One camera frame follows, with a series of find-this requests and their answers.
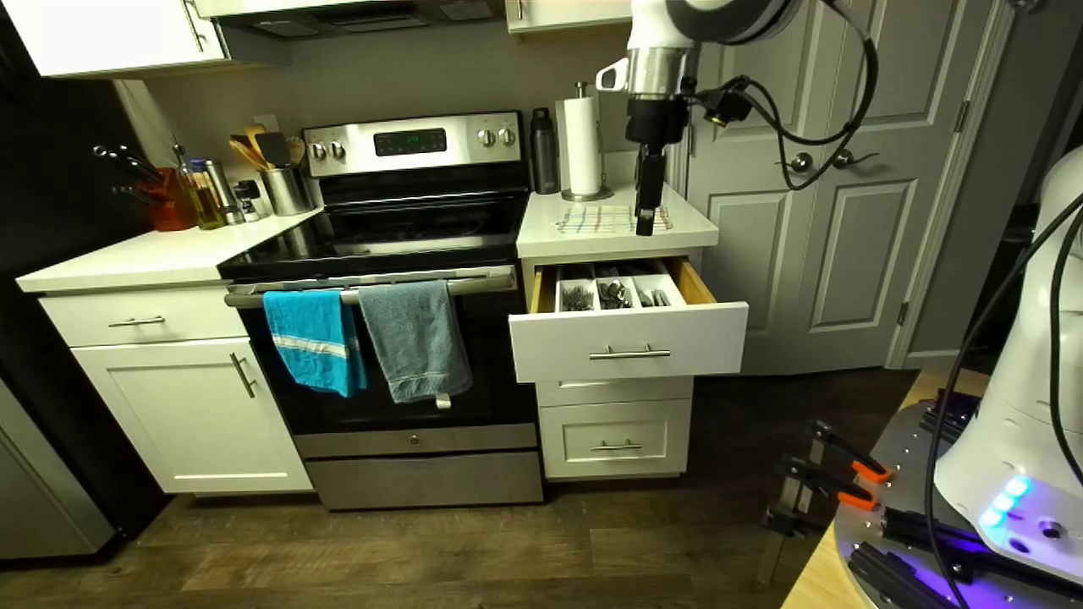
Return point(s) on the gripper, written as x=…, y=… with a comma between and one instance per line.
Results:
x=656, y=121

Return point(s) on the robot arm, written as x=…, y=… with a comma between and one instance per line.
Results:
x=1024, y=406

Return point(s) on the white drawer with cutlery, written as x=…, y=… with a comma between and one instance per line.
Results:
x=626, y=338

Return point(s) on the narrow white drawer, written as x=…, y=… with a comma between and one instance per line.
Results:
x=613, y=392

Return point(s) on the deep white drawer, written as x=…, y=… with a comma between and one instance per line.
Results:
x=613, y=463

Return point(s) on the stove bottom drawer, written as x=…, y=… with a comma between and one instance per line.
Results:
x=423, y=480

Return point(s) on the wide white drawer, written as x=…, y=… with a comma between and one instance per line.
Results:
x=186, y=315

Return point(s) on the paper towel roll on holder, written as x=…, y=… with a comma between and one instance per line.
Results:
x=582, y=144

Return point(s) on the checked cloth mat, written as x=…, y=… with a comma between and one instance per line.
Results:
x=596, y=220

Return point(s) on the dark water bottle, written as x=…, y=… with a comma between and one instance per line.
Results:
x=544, y=156

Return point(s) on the stove knob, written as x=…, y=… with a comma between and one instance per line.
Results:
x=318, y=151
x=507, y=136
x=338, y=150
x=486, y=137

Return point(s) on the white cutlery tray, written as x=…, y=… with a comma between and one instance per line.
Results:
x=584, y=272

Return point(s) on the heap of knives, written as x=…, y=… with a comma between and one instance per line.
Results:
x=653, y=297

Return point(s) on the heap of spoons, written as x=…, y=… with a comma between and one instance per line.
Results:
x=615, y=293

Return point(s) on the white panel door with knob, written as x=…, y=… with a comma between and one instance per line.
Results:
x=753, y=271

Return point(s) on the heap of forks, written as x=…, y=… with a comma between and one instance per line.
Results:
x=578, y=298

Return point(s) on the white panel door with lever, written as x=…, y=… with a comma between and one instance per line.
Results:
x=888, y=237

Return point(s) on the stainless steel stove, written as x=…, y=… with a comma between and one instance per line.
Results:
x=406, y=228

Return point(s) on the oven door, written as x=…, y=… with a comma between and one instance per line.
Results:
x=499, y=372

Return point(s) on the range hood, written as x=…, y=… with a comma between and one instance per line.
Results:
x=364, y=15

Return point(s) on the grey towel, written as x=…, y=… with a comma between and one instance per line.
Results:
x=415, y=338

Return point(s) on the steel utensil holder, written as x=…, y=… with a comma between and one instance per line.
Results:
x=288, y=191

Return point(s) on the bunch of cooking utensils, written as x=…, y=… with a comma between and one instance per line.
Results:
x=272, y=148

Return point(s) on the black orange clamp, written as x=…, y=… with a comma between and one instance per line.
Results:
x=825, y=484
x=850, y=455

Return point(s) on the blue striped towel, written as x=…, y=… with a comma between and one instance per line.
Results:
x=309, y=338

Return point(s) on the small spice jar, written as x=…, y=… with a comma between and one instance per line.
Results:
x=248, y=203

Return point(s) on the steel shaker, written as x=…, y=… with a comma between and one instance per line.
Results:
x=223, y=190

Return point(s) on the oil bottle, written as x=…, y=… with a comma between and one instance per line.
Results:
x=206, y=199

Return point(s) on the red knife block with knives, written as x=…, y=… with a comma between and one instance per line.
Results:
x=169, y=203

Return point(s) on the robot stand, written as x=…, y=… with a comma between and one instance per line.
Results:
x=897, y=558

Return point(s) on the white cabinet door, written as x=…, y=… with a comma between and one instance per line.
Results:
x=186, y=423

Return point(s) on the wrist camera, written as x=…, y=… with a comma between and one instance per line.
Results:
x=726, y=105

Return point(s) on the small white wall cabinet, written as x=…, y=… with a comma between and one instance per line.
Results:
x=567, y=13

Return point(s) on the wall socket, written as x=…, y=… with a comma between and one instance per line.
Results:
x=266, y=123

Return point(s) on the large white wall cabinet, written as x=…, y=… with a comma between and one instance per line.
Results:
x=101, y=34

